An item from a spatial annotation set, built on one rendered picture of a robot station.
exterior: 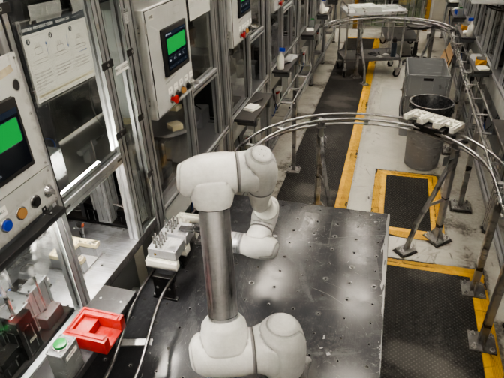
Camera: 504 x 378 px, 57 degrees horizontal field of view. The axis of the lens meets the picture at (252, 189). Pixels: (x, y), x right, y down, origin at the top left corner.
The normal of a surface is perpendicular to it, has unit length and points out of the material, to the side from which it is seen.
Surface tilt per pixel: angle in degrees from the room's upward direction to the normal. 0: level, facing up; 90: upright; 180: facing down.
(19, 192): 90
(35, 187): 90
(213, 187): 74
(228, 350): 65
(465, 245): 0
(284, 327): 6
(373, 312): 0
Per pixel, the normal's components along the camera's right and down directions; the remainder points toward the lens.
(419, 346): -0.03, -0.85
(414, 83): -0.25, 0.53
